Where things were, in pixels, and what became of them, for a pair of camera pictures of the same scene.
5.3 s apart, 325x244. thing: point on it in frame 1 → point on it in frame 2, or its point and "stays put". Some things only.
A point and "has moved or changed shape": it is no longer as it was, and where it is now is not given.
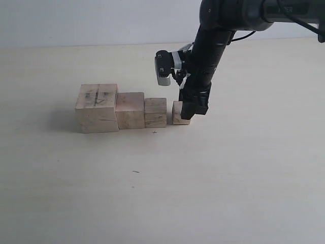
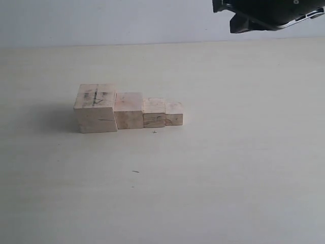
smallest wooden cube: x=176 y=109 has moved or changed shape
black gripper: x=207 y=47 → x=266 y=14
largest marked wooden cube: x=95 y=110 stays put
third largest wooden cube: x=155 y=112 stays put
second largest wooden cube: x=130 y=110 stays put
